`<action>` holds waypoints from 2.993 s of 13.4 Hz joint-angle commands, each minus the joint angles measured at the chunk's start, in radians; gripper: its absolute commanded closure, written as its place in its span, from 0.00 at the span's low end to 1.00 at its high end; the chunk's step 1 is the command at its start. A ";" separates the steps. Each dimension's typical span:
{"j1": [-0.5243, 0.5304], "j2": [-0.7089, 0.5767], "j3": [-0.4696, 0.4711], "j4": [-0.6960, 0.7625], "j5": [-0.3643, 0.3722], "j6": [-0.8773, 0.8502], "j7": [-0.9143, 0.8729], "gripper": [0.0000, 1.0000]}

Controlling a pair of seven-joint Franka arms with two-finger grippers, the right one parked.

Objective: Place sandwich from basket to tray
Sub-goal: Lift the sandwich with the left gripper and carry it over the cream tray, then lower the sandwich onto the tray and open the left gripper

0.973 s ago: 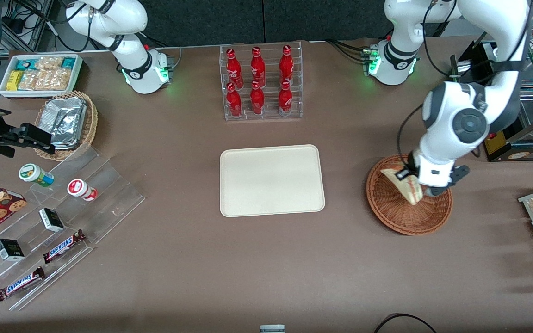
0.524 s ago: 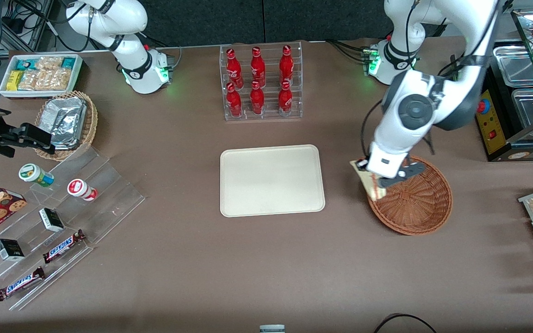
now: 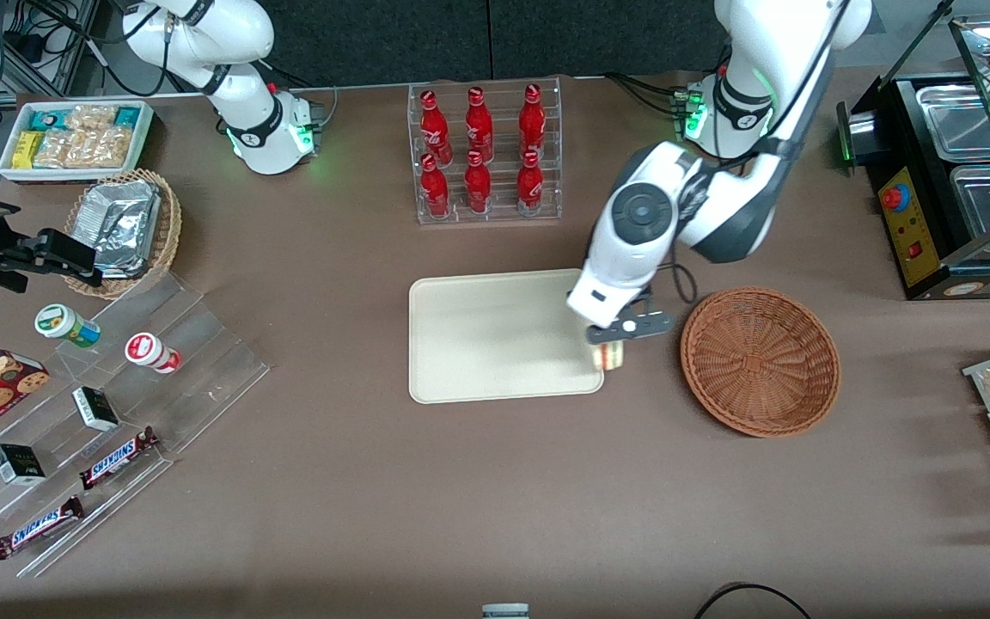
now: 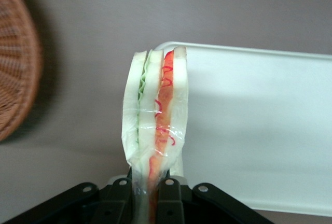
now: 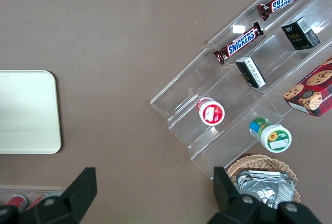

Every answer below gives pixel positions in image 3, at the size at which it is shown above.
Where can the grey device edge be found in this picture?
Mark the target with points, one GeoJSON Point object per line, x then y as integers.
{"type": "Point", "coordinates": [505, 611]}

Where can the silver foil packet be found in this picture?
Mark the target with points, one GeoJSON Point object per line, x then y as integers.
{"type": "Point", "coordinates": [127, 262]}
{"type": "Point", "coordinates": [117, 215]}

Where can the aluminium frame shelf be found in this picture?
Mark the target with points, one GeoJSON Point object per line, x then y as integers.
{"type": "Point", "coordinates": [65, 52]}

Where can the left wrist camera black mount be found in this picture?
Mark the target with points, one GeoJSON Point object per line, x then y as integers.
{"type": "Point", "coordinates": [645, 327]}

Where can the Snickers chocolate bar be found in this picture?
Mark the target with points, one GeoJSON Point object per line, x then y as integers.
{"type": "Point", "coordinates": [38, 528]}
{"type": "Point", "coordinates": [117, 458]}

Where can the yellow snack packet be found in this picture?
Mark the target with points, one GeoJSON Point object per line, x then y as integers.
{"type": "Point", "coordinates": [27, 150]}

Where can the red cola bottle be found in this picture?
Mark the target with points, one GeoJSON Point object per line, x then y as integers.
{"type": "Point", "coordinates": [478, 187]}
{"type": "Point", "coordinates": [530, 186]}
{"type": "Point", "coordinates": [434, 129]}
{"type": "Point", "coordinates": [532, 122]}
{"type": "Point", "coordinates": [435, 191]}
{"type": "Point", "coordinates": [479, 127]}

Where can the white rectangular snack bin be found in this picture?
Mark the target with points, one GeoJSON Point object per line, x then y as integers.
{"type": "Point", "coordinates": [7, 163]}

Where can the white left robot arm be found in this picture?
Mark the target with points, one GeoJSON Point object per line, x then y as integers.
{"type": "Point", "coordinates": [641, 211]}

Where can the triangular sandwich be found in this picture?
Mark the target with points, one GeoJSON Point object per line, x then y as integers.
{"type": "Point", "coordinates": [611, 357]}

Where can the clear acrylic bottle rack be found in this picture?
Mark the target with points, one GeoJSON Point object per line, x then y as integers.
{"type": "Point", "coordinates": [504, 215]}

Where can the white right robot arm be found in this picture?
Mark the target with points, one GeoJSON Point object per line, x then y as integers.
{"type": "Point", "coordinates": [246, 34]}

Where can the clear nut snack bag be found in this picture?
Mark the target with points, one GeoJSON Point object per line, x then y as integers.
{"type": "Point", "coordinates": [91, 118]}
{"type": "Point", "coordinates": [52, 150]}
{"type": "Point", "coordinates": [104, 148]}

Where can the red lid white cup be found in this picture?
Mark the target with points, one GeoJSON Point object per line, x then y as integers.
{"type": "Point", "coordinates": [147, 350]}

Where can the teal snack packet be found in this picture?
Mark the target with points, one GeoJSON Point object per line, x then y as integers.
{"type": "Point", "coordinates": [126, 117]}
{"type": "Point", "coordinates": [46, 120]}

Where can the cream plastic tray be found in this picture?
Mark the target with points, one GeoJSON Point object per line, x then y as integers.
{"type": "Point", "coordinates": [495, 335]}

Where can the black food warmer cabinet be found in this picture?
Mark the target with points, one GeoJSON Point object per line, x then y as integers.
{"type": "Point", "coordinates": [907, 241]}

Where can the light tan wicker basket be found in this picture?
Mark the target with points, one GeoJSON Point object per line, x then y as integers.
{"type": "Point", "coordinates": [167, 232]}

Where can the brown round wicker basket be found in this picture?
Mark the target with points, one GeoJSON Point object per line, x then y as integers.
{"type": "Point", "coordinates": [757, 361]}

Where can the green lid white cup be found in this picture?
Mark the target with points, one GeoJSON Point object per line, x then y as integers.
{"type": "Point", "coordinates": [61, 322]}

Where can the clear acrylic stepped display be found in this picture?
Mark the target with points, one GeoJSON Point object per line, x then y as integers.
{"type": "Point", "coordinates": [203, 344]}

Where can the small black white box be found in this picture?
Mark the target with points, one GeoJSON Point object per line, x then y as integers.
{"type": "Point", "coordinates": [18, 464]}
{"type": "Point", "coordinates": [95, 408]}

